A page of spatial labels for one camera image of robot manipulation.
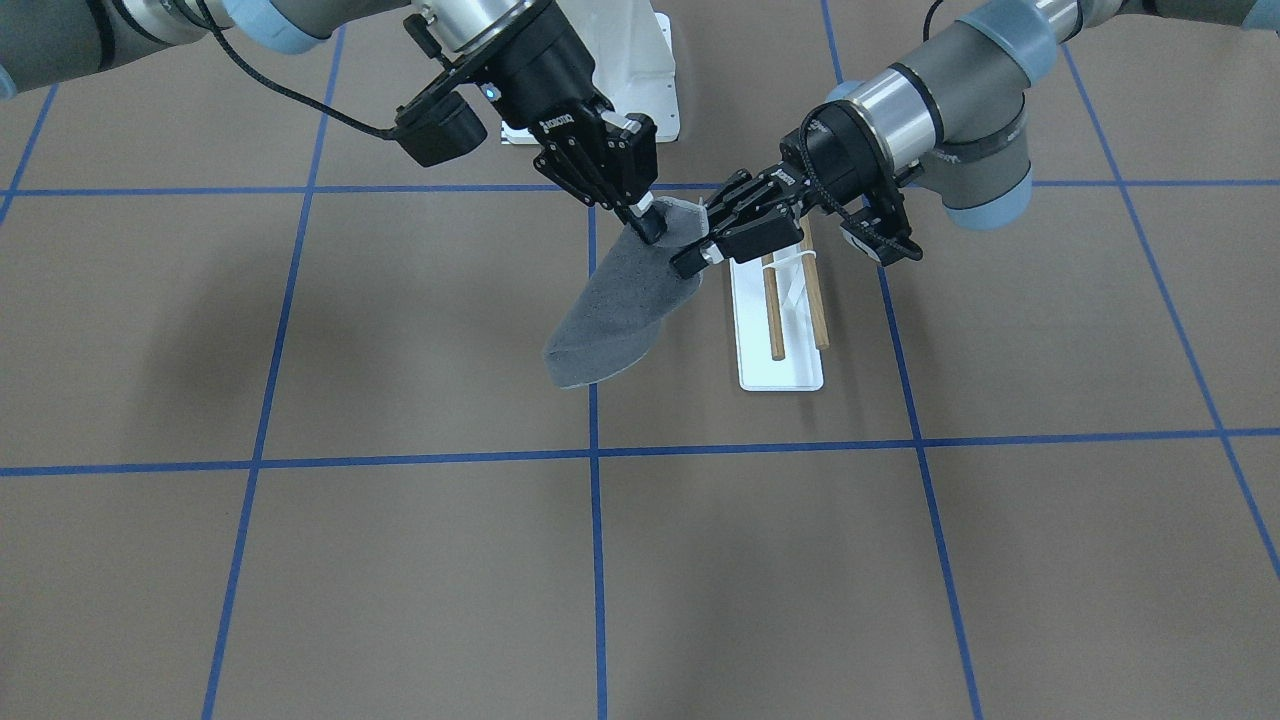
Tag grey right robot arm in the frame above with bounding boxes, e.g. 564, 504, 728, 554
1, 1, 666, 243

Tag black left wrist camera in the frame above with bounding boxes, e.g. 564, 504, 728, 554
841, 182, 924, 266

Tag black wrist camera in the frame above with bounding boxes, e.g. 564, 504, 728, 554
392, 91, 488, 168
841, 182, 924, 266

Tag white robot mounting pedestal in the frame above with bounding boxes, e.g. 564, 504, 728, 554
499, 10, 684, 147

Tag wooden rack dowel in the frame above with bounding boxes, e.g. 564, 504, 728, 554
800, 223, 831, 352
762, 252, 786, 363

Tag grey-blue microfibre towel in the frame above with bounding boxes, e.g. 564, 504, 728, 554
543, 196, 709, 389

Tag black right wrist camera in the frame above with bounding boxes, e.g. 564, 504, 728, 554
392, 91, 488, 168

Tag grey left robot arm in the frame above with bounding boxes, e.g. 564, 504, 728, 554
671, 1, 1277, 278

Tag white rack base plate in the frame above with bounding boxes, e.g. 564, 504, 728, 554
730, 249, 829, 392

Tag white rack centre bracket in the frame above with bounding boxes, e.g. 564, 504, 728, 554
762, 246, 817, 307

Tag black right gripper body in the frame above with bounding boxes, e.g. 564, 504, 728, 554
404, 1, 657, 211

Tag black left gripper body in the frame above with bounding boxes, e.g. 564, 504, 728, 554
705, 102, 906, 263

